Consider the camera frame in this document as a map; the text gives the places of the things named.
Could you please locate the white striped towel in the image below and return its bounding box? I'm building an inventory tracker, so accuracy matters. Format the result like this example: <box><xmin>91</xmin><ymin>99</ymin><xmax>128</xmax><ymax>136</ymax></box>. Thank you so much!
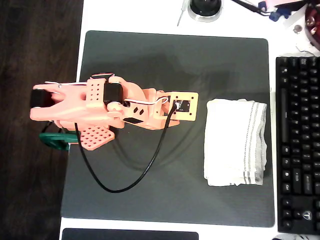
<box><xmin>203</xmin><ymin>98</ymin><xmax>269</xmax><ymax>187</ymax></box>

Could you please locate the torn white paper scrap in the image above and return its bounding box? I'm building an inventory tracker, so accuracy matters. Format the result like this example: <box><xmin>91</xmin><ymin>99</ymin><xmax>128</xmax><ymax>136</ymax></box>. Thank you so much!
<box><xmin>294</xmin><ymin>41</ymin><xmax>320</xmax><ymax>55</ymax></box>

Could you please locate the black rectangular pad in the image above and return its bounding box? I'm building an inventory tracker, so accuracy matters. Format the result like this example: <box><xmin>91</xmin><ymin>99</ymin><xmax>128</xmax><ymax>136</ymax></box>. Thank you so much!
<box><xmin>61</xmin><ymin>227</ymin><xmax>200</xmax><ymax>240</ymax></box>

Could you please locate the thick black camera cable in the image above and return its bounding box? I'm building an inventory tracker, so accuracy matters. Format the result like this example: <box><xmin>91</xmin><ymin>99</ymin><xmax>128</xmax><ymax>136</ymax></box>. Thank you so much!
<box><xmin>74</xmin><ymin>106</ymin><xmax>179</xmax><ymax>194</ymax></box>

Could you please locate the salmon gripper camera mount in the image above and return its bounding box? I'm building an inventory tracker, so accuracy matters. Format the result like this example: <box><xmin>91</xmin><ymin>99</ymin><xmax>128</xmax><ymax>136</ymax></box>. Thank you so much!
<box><xmin>156</xmin><ymin>91</ymin><xmax>200</xmax><ymax>123</ymax></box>

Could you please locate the pink paper sheet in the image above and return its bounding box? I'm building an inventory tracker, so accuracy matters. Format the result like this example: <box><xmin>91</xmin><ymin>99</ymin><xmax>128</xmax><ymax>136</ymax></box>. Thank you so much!
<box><xmin>264</xmin><ymin>0</ymin><xmax>305</xmax><ymax>7</ymax></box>

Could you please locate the large black desk mat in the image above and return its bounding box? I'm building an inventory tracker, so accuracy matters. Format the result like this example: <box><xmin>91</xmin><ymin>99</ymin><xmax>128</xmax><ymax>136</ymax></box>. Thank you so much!
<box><xmin>60</xmin><ymin>30</ymin><xmax>276</xmax><ymax>228</ymax></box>

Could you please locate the black dome on silver base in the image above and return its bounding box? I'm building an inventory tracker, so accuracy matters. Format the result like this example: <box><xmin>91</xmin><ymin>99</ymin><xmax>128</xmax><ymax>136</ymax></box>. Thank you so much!
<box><xmin>187</xmin><ymin>0</ymin><xmax>223</xmax><ymax>23</ymax></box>

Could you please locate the black mechanical keyboard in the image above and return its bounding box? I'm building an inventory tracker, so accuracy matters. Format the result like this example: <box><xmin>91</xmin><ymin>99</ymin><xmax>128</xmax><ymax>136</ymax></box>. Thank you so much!
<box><xmin>275</xmin><ymin>56</ymin><xmax>320</xmax><ymax>236</ymax></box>

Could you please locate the green table clamp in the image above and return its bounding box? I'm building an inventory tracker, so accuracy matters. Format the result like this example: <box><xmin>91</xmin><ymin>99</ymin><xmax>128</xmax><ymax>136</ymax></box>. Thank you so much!
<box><xmin>38</xmin><ymin>131</ymin><xmax>81</xmax><ymax>152</ymax></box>

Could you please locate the salmon perforated robot base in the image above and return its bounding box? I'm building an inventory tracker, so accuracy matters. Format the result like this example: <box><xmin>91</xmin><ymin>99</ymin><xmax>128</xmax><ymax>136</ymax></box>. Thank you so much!
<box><xmin>53</xmin><ymin>119</ymin><xmax>116</xmax><ymax>152</ymax></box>

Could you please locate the thin black cable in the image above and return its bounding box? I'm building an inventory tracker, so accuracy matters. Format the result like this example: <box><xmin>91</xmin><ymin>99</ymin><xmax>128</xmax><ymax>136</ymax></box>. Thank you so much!
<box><xmin>231</xmin><ymin>0</ymin><xmax>272</xmax><ymax>16</ymax></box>

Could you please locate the dark red round object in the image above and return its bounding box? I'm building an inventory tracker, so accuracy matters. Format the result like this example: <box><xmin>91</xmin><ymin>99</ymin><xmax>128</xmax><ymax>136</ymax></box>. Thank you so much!
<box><xmin>304</xmin><ymin>3</ymin><xmax>320</xmax><ymax>52</ymax></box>

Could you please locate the blue plastic clip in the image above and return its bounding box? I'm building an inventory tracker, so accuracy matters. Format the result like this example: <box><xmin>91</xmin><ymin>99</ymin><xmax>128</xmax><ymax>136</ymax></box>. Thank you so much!
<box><xmin>269</xmin><ymin>6</ymin><xmax>292</xmax><ymax>23</ymax></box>

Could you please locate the thin white stick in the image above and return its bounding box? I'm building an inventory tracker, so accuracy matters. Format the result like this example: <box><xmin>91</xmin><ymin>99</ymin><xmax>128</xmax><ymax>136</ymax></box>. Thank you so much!
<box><xmin>176</xmin><ymin>0</ymin><xmax>188</xmax><ymax>27</ymax></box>

